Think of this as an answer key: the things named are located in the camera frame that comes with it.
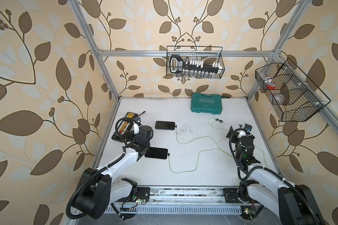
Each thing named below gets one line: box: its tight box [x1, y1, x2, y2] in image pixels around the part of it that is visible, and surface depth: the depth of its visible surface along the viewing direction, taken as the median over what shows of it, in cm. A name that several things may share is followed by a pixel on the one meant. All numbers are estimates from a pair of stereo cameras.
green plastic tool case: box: [190, 92, 223, 115], surface depth 113 cm
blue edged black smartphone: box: [154, 120, 176, 131], surface depth 106 cm
